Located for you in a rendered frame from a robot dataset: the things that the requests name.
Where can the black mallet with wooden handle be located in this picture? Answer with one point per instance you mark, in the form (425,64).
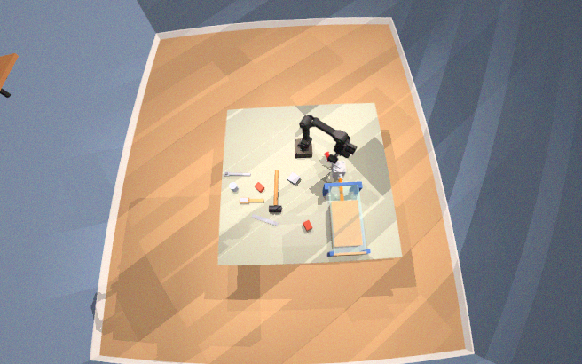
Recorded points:
(275,207)

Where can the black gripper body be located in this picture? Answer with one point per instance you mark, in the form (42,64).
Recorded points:
(334,158)

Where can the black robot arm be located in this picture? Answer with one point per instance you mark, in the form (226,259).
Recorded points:
(341,138)

